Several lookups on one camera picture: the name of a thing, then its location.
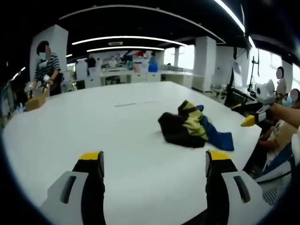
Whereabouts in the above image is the white chest device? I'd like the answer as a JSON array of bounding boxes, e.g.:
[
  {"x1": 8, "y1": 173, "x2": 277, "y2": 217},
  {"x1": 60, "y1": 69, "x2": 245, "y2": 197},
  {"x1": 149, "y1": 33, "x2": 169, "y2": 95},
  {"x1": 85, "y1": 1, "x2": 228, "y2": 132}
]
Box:
[{"x1": 254, "y1": 133, "x2": 300, "y2": 206}]

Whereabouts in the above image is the long ceiling light strip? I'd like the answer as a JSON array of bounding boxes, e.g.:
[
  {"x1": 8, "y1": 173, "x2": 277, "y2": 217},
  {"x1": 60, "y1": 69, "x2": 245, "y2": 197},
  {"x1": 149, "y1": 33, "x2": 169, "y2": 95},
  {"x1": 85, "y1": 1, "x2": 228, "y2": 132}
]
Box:
[
  {"x1": 86, "y1": 45, "x2": 166, "y2": 53},
  {"x1": 71, "y1": 35, "x2": 188, "y2": 47},
  {"x1": 214, "y1": 0, "x2": 256, "y2": 49}
]

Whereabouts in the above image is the black tripod stand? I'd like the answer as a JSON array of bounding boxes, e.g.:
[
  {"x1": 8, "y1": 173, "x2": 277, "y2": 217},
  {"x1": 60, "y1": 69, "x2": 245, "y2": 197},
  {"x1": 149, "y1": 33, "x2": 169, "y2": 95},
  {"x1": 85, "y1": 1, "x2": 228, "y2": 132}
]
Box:
[{"x1": 224, "y1": 35, "x2": 249, "y2": 108}]

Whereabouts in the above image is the black yellow blue garment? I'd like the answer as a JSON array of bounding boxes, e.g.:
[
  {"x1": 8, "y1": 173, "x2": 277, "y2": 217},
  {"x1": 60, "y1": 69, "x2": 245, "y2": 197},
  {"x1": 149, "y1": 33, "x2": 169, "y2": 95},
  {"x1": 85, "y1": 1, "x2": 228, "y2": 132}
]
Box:
[{"x1": 157, "y1": 100, "x2": 235, "y2": 151}]

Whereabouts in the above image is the white cabinet row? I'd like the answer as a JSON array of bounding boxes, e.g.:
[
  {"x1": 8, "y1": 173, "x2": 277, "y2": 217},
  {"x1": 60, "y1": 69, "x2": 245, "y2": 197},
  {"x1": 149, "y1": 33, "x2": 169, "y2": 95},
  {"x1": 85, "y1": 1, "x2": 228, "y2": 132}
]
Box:
[{"x1": 99, "y1": 69, "x2": 194, "y2": 88}]

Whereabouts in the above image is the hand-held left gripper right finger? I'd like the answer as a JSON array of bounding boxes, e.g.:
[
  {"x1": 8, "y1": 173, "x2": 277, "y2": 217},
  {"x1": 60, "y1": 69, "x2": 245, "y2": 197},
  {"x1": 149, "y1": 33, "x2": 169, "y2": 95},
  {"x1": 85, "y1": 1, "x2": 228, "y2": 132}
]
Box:
[{"x1": 205, "y1": 150, "x2": 274, "y2": 225}]

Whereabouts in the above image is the cardboard box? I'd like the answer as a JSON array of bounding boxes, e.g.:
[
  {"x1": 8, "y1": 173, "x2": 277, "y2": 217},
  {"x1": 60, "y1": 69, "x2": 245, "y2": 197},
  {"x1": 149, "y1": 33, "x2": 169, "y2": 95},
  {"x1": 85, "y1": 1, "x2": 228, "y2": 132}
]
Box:
[{"x1": 25, "y1": 93, "x2": 48, "y2": 112}]

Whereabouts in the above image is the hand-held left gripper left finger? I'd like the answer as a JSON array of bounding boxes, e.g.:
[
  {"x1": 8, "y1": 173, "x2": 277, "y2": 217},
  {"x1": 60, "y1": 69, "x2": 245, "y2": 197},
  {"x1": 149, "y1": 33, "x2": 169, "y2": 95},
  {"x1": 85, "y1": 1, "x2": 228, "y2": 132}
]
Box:
[{"x1": 39, "y1": 151, "x2": 106, "y2": 225}]

